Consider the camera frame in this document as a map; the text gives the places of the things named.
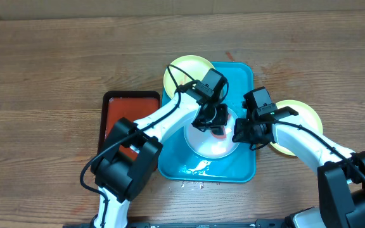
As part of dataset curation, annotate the green and orange sponge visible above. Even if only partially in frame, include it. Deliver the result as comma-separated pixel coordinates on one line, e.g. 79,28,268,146
211,126,226,139

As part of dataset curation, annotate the yellow plate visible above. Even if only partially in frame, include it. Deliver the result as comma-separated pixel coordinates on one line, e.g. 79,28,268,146
163,55,215,99
268,99,324,156

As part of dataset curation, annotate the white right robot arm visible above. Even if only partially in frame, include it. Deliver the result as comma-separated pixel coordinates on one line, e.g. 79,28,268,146
233,107,365,228

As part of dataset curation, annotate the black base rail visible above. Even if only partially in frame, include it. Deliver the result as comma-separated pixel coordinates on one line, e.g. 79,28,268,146
62,218,297,228

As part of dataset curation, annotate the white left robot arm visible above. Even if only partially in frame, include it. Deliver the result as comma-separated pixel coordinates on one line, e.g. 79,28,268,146
89,68,229,227

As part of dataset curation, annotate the black tray with red water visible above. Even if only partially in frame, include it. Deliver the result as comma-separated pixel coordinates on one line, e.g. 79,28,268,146
98,91,160,153

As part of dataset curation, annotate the light blue plate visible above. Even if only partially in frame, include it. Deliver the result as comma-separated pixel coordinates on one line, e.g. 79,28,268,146
184,108,239,159

